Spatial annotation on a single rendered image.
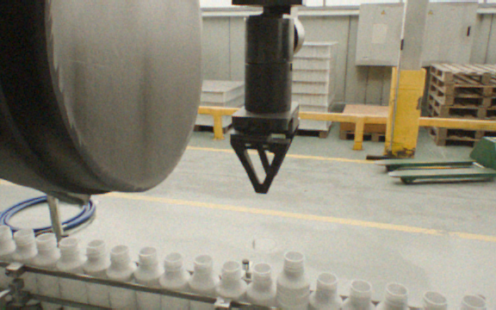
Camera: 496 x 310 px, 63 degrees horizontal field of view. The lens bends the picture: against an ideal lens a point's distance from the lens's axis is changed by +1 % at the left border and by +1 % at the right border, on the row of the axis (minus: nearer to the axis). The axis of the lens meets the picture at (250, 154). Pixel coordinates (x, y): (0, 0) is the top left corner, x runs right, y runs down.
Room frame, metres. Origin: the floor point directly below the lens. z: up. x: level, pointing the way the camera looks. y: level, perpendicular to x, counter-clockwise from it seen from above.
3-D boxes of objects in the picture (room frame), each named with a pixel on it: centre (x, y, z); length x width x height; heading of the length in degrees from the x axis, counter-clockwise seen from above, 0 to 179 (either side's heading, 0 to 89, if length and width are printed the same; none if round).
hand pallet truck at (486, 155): (4.26, -2.16, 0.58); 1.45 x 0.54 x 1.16; 95
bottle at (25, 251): (0.78, 0.49, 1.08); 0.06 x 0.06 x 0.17
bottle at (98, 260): (0.74, 0.32, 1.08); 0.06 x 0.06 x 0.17
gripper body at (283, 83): (0.49, -0.02, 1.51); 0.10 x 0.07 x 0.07; 166
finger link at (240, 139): (0.47, -0.02, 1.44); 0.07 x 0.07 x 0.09; 76
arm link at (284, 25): (0.49, -0.02, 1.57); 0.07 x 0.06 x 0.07; 165
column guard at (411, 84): (4.91, -1.87, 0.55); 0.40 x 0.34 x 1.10; 75
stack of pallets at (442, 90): (5.88, -3.21, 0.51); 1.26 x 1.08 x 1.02; 165
